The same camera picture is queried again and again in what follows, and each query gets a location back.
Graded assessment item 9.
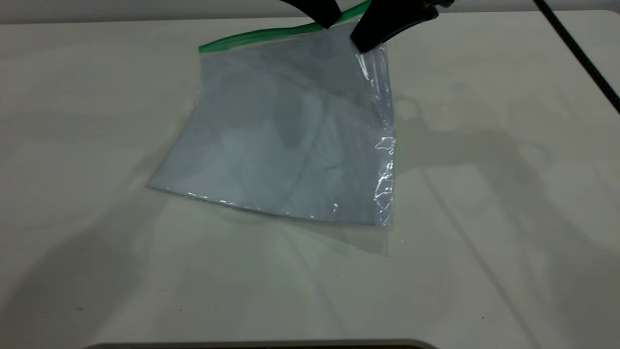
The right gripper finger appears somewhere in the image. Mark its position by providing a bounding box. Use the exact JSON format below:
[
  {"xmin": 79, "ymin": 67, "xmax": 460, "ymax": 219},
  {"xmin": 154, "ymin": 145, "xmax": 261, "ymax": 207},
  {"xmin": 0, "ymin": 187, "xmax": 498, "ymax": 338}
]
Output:
[{"xmin": 351, "ymin": 0, "xmax": 439, "ymax": 53}]

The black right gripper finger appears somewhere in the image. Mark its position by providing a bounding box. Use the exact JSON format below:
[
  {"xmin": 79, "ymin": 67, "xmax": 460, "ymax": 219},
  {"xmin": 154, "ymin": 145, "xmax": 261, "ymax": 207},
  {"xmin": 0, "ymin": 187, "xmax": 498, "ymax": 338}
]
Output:
[{"xmin": 279, "ymin": 0, "xmax": 343, "ymax": 29}]

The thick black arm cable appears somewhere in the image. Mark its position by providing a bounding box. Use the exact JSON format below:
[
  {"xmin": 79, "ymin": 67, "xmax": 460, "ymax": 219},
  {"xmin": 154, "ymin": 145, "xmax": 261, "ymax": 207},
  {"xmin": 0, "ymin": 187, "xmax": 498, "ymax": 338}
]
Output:
[{"xmin": 533, "ymin": 0, "xmax": 620, "ymax": 115}]

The clear zip bag green strip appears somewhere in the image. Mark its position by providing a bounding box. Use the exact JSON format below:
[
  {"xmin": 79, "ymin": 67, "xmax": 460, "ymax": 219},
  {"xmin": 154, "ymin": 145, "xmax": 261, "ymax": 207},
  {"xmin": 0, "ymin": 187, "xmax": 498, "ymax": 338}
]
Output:
[{"xmin": 147, "ymin": 0, "xmax": 397, "ymax": 230}]

